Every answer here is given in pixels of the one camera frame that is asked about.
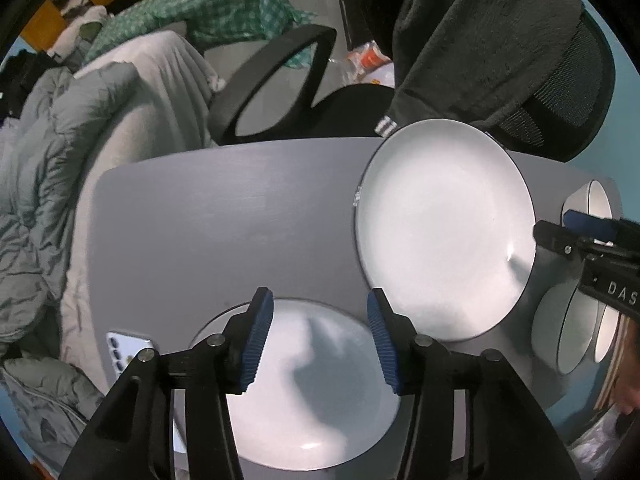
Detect green checkered tablecloth table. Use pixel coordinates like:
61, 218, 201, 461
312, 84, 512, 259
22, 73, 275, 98
82, 0, 314, 65

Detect white plate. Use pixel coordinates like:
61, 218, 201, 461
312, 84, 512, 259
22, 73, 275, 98
355, 119, 536, 341
188, 298, 402, 472

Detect white bowl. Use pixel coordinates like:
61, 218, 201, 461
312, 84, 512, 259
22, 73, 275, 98
561, 180, 612, 221
593, 304, 620, 363
530, 278, 598, 375

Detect white plate front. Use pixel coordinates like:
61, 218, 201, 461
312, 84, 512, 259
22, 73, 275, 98
355, 119, 536, 341

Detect black office chair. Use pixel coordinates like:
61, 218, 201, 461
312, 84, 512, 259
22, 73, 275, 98
207, 11, 616, 162

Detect white smartphone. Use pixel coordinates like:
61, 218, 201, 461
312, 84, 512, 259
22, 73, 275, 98
105, 332, 155, 379

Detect plastic snack bags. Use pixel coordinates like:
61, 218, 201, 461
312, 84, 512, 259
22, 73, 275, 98
330, 41, 395, 89

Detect grey quilted duvet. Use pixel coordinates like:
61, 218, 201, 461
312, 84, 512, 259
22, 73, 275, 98
1, 62, 140, 469

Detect dark grey fleece robe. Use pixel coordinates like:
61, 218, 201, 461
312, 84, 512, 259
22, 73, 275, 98
375, 0, 584, 136

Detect right hand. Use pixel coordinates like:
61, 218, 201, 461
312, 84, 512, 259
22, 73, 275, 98
614, 356, 640, 415

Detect white bowl back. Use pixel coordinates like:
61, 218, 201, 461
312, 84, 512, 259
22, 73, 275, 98
561, 180, 612, 221

